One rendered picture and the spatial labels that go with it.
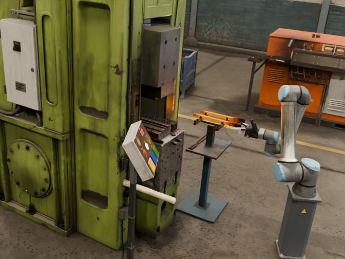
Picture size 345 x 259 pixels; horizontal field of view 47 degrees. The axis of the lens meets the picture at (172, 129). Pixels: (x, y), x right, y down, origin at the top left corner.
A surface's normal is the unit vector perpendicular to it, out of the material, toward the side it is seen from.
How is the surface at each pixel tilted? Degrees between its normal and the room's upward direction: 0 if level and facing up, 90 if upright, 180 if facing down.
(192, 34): 90
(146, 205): 90
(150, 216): 90
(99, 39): 89
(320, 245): 0
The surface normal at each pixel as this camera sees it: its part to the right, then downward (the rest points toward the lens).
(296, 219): -0.07, 0.40
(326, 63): -0.40, 0.34
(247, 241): 0.07, -0.91
